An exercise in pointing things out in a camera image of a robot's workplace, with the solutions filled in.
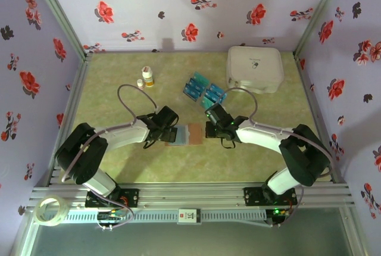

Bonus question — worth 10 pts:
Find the lavender left arm cable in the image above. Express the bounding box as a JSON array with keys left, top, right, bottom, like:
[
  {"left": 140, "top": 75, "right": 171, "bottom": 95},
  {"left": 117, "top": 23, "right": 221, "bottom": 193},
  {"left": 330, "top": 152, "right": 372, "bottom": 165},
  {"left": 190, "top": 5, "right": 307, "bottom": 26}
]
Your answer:
[{"left": 61, "top": 84, "right": 158, "bottom": 183}]

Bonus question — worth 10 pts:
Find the pink leather card holder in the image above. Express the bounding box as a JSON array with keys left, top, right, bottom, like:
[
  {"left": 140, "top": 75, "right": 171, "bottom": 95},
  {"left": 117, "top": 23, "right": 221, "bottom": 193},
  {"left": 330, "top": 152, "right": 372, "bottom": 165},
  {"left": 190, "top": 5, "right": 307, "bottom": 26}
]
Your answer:
[{"left": 164, "top": 123, "right": 204, "bottom": 147}]

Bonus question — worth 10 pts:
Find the large white pill bottle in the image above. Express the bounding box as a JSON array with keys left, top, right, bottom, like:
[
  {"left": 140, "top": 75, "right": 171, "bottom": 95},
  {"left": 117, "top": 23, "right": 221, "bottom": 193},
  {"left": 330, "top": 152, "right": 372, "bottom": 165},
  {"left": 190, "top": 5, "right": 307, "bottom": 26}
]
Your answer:
[{"left": 141, "top": 65, "right": 155, "bottom": 88}]

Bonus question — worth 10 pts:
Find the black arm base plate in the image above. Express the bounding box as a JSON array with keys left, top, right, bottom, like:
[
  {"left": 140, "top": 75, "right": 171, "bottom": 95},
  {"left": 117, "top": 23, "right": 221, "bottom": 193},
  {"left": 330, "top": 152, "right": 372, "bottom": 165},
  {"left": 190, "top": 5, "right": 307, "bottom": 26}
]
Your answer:
[
  {"left": 243, "top": 186, "right": 298, "bottom": 208},
  {"left": 85, "top": 189, "right": 140, "bottom": 210}
]

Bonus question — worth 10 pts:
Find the small board with green light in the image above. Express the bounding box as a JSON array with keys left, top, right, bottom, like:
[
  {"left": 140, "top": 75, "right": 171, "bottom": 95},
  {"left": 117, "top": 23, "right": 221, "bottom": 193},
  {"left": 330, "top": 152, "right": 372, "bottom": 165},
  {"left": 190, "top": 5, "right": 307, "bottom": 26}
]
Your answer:
[{"left": 267, "top": 207, "right": 291, "bottom": 227}]

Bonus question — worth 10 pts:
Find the white slotted cable duct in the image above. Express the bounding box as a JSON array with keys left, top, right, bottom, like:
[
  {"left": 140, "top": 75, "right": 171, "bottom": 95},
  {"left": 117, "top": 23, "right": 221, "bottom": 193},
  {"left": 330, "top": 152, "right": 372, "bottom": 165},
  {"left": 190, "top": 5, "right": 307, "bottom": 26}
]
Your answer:
[{"left": 67, "top": 210, "right": 268, "bottom": 224}]

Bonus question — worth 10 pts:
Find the aluminium frame post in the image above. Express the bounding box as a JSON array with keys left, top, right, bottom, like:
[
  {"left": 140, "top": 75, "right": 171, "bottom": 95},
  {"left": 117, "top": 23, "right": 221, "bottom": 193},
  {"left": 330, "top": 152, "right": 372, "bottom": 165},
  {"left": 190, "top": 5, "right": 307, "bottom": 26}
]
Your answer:
[
  {"left": 27, "top": 0, "right": 93, "bottom": 60},
  {"left": 293, "top": 0, "right": 348, "bottom": 60}
]

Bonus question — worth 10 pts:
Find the looped lavender cable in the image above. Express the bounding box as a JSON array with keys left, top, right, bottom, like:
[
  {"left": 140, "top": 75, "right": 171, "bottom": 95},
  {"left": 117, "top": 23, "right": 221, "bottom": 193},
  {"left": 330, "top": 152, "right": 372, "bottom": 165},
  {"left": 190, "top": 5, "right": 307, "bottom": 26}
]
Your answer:
[{"left": 89, "top": 195, "right": 135, "bottom": 232}]

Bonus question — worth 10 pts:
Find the green circuit board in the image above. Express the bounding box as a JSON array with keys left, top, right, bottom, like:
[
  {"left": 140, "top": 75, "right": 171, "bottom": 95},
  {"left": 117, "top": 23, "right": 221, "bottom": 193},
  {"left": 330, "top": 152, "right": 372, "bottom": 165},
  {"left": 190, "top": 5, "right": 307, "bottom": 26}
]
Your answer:
[{"left": 98, "top": 210, "right": 126, "bottom": 221}]

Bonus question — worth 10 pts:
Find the teal credit card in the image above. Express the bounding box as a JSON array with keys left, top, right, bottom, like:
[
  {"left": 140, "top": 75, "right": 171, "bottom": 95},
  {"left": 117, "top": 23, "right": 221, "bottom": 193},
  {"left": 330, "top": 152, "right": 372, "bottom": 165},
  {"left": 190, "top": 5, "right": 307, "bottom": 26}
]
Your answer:
[
  {"left": 192, "top": 71, "right": 210, "bottom": 83},
  {"left": 202, "top": 97, "right": 224, "bottom": 110}
]

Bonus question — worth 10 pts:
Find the white red label tag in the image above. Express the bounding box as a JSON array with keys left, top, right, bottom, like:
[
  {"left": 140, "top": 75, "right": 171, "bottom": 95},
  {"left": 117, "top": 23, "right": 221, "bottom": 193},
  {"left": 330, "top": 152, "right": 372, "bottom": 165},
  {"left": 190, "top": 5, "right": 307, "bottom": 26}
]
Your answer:
[{"left": 177, "top": 208, "right": 202, "bottom": 225}]

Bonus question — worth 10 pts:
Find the aluminium frame rail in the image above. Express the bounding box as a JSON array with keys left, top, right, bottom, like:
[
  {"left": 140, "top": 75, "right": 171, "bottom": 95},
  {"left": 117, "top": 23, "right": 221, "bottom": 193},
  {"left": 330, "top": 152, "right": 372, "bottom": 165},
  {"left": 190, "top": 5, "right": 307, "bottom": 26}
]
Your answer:
[{"left": 28, "top": 182, "right": 357, "bottom": 211}]

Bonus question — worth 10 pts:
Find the lavender arm cable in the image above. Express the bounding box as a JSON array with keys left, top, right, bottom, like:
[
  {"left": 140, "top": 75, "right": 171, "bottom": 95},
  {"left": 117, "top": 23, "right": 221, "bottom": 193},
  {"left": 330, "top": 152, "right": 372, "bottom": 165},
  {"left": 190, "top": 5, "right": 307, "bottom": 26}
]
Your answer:
[
  {"left": 218, "top": 86, "right": 333, "bottom": 227},
  {"left": 61, "top": 84, "right": 158, "bottom": 183}
]

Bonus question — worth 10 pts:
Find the clear tape roll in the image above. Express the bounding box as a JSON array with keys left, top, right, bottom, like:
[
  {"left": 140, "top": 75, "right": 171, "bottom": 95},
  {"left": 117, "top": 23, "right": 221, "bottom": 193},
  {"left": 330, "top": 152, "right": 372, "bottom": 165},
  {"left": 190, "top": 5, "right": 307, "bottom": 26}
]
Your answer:
[{"left": 35, "top": 195, "right": 66, "bottom": 227}]

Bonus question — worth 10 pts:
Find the white plastic container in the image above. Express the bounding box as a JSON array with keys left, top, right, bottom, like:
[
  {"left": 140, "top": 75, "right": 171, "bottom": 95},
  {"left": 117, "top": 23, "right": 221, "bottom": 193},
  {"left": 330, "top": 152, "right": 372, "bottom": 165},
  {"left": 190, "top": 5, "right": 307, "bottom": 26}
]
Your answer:
[{"left": 225, "top": 45, "right": 283, "bottom": 95}]

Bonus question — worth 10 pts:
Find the clear acrylic card stand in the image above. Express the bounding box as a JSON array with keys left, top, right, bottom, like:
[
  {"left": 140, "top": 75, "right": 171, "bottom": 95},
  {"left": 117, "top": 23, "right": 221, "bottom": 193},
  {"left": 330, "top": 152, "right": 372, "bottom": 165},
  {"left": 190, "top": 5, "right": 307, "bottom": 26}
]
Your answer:
[{"left": 181, "top": 70, "right": 229, "bottom": 111}]

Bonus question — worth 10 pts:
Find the aluminium side rail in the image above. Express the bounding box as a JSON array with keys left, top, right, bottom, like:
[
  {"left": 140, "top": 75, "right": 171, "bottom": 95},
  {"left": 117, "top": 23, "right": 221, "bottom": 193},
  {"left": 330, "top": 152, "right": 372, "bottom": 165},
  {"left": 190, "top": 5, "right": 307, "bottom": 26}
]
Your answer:
[
  {"left": 47, "top": 53, "right": 93, "bottom": 185},
  {"left": 293, "top": 53, "right": 349, "bottom": 184}
]

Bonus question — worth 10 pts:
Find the lavender right arm cable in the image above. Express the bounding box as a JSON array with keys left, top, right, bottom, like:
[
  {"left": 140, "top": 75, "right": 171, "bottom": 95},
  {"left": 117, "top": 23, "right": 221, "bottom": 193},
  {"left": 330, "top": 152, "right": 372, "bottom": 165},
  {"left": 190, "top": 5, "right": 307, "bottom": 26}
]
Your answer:
[{"left": 218, "top": 86, "right": 333, "bottom": 227}]

